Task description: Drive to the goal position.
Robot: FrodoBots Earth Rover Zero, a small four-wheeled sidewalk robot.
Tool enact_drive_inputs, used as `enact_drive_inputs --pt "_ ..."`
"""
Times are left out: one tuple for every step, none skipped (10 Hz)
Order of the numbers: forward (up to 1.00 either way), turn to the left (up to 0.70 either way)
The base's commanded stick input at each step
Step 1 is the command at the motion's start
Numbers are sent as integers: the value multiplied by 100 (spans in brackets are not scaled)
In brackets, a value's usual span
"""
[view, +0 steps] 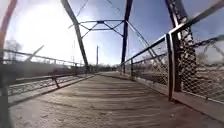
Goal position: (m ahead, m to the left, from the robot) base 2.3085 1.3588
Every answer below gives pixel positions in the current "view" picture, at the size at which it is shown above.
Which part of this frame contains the pole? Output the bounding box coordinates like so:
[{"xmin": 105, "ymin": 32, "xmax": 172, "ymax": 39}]
[{"xmin": 95, "ymin": 45, "xmax": 100, "ymax": 67}]

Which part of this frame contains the rusty steel bridge truss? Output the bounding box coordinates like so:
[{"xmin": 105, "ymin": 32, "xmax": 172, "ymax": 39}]
[{"xmin": 0, "ymin": 0, "xmax": 201, "ymax": 95}]

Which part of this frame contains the wooden plank bridge deck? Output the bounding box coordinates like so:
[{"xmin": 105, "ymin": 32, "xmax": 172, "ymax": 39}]
[{"xmin": 8, "ymin": 71, "xmax": 224, "ymax": 128}]

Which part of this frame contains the metal mesh bridge railing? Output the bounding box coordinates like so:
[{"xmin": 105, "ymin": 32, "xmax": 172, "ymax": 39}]
[
  {"xmin": 0, "ymin": 49, "xmax": 96, "ymax": 128},
  {"xmin": 118, "ymin": 0, "xmax": 224, "ymax": 123}
]

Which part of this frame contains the bare tree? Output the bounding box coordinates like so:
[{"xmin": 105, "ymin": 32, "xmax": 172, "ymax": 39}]
[{"xmin": 3, "ymin": 39, "xmax": 24, "ymax": 63}]

